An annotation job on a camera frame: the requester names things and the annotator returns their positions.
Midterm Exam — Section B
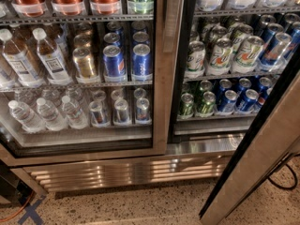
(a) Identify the steel fridge door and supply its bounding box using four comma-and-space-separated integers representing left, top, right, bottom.
0, 0, 184, 169
199, 51, 300, 225

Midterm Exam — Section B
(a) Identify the steel fridge base grille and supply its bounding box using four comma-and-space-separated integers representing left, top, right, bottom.
12, 132, 244, 194

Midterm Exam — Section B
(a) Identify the small silver can right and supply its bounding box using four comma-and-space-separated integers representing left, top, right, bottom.
136, 97, 151, 124

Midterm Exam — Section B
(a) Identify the small silver can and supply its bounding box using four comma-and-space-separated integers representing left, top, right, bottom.
113, 98, 132, 126
89, 100, 111, 128
136, 97, 151, 124

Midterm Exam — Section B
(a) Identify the small silver can middle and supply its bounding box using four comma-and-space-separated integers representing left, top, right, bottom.
113, 98, 132, 126

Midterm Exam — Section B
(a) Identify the green can bottom far left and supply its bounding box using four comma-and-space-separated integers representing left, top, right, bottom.
178, 93, 194, 119

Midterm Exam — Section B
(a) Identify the front blue Pepsi can right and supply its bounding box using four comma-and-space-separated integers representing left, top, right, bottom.
132, 44, 153, 81

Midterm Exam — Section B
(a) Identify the blue pepsi can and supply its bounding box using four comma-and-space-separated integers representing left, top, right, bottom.
103, 45, 128, 83
132, 44, 153, 81

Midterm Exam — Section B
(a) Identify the small silver can left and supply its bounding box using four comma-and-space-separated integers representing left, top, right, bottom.
89, 100, 111, 128

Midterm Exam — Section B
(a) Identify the front blue Pepsi can left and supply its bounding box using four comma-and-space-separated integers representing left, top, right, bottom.
103, 45, 128, 83

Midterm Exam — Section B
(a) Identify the green can bottom shelf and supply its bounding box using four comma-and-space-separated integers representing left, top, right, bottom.
196, 91, 216, 117

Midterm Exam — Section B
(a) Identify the green white can far left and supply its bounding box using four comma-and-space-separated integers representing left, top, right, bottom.
185, 41, 205, 79

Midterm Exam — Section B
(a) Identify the front gold can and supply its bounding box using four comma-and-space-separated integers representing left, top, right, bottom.
72, 47, 100, 84

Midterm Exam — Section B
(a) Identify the water bottle right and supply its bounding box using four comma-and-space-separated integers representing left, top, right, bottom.
62, 96, 89, 129

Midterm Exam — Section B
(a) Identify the water bottle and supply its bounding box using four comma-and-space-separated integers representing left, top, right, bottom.
37, 97, 68, 131
62, 96, 89, 129
8, 100, 46, 133

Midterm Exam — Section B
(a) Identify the blue can bottom left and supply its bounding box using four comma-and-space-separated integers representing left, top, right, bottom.
217, 90, 237, 115

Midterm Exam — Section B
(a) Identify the white 7Up can left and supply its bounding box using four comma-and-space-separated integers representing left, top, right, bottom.
205, 38, 233, 76

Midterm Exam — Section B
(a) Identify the white 7up can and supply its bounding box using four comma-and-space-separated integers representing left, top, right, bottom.
232, 36, 264, 74
205, 38, 233, 76

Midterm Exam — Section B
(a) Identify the blue can bottom right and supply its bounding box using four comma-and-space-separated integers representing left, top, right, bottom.
234, 89, 259, 114

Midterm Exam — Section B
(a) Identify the water bottle middle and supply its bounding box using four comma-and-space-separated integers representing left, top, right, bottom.
37, 97, 68, 131

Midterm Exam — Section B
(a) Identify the tea bottle white cap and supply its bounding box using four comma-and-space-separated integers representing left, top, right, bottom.
33, 28, 72, 85

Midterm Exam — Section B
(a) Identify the white 7Up can right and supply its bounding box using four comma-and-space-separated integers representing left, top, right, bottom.
232, 36, 264, 74

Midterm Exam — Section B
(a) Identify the silver blue can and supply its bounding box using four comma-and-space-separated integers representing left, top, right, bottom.
257, 32, 292, 71

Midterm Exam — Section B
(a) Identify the water bottle left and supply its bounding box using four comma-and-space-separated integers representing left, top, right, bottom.
8, 100, 46, 133

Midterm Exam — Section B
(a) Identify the tea bottle far left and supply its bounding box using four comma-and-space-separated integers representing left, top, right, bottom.
0, 29, 44, 87

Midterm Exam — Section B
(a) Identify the blue tape cross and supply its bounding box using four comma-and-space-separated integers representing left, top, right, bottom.
18, 195, 45, 225

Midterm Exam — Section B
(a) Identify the orange cable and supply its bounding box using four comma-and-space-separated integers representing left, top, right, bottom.
0, 190, 35, 223

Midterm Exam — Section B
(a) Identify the black power cable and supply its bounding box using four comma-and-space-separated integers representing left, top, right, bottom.
267, 155, 299, 191

